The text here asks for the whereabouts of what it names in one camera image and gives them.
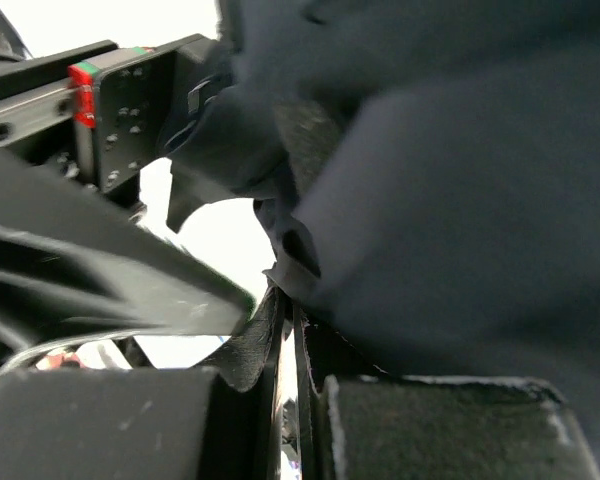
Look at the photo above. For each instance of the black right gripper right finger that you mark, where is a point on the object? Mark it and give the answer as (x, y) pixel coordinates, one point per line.
(357, 422)

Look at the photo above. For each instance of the black bra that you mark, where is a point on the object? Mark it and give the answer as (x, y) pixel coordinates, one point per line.
(428, 173)

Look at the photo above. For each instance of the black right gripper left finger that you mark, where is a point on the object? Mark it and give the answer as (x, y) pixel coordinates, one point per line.
(219, 419)

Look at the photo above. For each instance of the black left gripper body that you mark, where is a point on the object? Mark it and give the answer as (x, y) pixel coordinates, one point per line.
(95, 113)

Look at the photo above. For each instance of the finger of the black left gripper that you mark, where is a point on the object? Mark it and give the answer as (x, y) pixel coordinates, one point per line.
(199, 180)
(69, 258)

